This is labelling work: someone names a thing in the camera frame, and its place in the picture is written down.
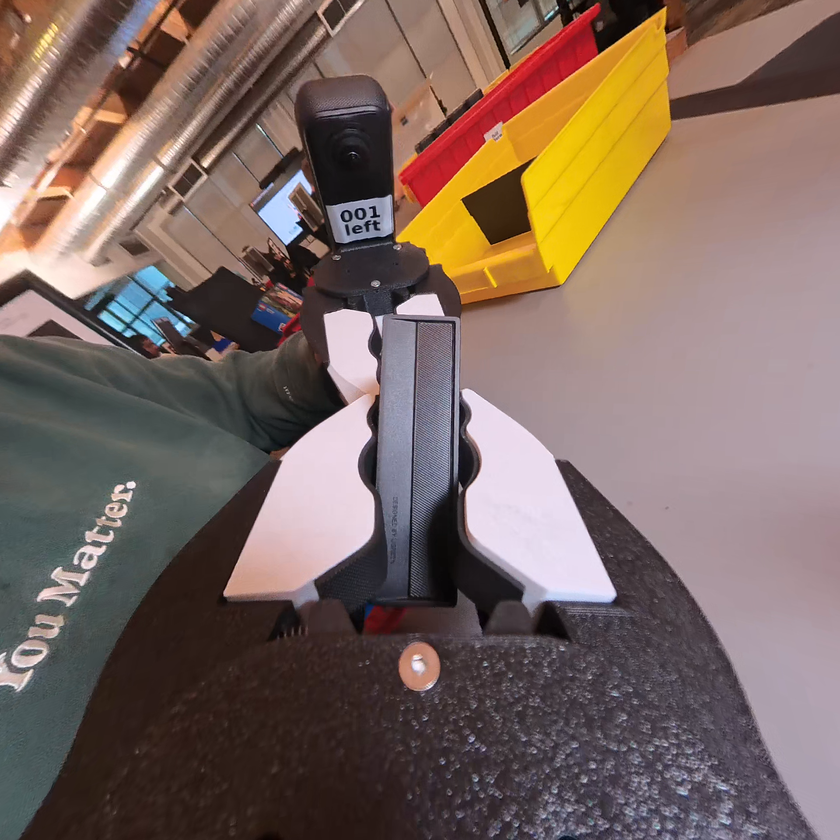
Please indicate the black port box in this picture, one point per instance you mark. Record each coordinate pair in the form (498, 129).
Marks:
(413, 459)

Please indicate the silver ventilation duct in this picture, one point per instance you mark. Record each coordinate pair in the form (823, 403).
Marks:
(52, 72)
(164, 144)

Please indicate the red plastic bin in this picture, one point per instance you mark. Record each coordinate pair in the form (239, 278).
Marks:
(499, 118)

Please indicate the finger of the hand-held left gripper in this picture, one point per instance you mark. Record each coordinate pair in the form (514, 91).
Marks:
(351, 354)
(423, 307)

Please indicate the black framed white board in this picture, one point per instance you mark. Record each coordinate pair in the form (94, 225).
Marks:
(39, 315)

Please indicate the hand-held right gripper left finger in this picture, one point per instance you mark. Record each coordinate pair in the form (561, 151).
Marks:
(295, 518)

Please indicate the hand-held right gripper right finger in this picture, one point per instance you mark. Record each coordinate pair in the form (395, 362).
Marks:
(531, 518)

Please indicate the person's green sweatshirt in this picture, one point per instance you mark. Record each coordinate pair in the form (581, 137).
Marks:
(85, 499)

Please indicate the person's left forearm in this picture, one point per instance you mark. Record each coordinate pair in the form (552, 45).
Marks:
(216, 387)

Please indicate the yellow plastic bin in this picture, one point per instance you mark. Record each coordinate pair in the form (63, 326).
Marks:
(590, 164)

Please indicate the wall monitor screen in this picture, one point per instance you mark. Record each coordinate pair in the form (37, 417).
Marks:
(285, 207)

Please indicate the blue colourful box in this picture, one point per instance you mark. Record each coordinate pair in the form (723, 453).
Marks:
(279, 308)

